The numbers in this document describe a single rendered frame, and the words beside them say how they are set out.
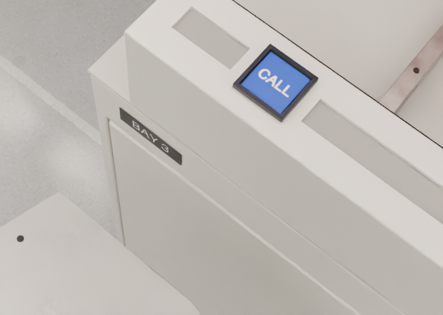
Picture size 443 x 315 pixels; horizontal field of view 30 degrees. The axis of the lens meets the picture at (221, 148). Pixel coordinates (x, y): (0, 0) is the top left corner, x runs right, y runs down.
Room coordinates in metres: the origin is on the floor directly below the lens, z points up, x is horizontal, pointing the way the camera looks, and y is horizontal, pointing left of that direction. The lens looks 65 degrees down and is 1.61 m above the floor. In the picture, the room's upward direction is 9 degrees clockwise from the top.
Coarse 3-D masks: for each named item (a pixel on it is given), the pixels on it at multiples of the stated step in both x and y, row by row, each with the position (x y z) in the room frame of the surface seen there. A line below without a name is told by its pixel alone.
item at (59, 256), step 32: (32, 224) 0.25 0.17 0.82; (64, 224) 0.25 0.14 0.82; (96, 224) 0.26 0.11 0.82; (0, 256) 0.21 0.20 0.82; (32, 256) 0.22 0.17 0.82; (64, 256) 0.22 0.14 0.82; (96, 256) 0.23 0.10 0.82; (128, 256) 0.23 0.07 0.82; (0, 288) 0.18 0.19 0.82; (32, 288) 0.19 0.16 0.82; (64, 288) 0.19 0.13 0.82; (96, 288) 0.20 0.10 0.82; (128, 288) 0.20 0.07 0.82; (160, 288) 0.21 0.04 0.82
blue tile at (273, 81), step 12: (264, 60) 0.39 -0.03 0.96; (276, 60) 0.39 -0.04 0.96; (252, 72) 0.38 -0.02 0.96; (264, 72) 0.38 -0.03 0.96; (276, 72) 0.38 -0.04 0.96; (288, 72) 0.38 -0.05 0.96; (300, 72) 0.38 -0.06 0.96; (252, 84) 0.36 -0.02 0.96; (264, 84) 0.37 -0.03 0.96; (276, 84) 0.37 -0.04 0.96; (288, 84) 0.37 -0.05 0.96; (300, 84) 0.37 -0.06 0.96; (264, 96) 0.35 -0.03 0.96; (276, 96) 0.36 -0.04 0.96; (288, 96) 0.36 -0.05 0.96; (276, 108) 0.34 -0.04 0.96
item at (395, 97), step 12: (432, 36) 0.52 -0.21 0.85; (432, 48) 0.51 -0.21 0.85; (420, 60) 0.49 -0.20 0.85; (432, 60) 0.49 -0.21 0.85; (408, 72) 0.47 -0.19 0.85; (420, 72) 0.47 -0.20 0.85; (396, 84) 0.46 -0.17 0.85; (408, 84) 0.46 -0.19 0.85; (384, 96) 0.44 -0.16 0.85; (396, 96) 0.44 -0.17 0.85; (408, 96) 0.45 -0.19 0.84; (396, 108) 0.43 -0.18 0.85
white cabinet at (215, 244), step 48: (96, 96) 0.43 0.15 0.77; (144, 144) 0.39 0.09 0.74; (144, 192) 0.39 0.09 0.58; (192, 192) 0.35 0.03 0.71; (240, 192) 0.32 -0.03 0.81; (144, 240) 0.39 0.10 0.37; (192, 240) 0.35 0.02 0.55; (240, 240) 0.31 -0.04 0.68; (288, 240) 0.29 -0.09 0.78; (192, 288) 0.34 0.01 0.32; (240, 288) 0.30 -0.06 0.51; (288, 288) 0.27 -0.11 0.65; (336, 288) 0.25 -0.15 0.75
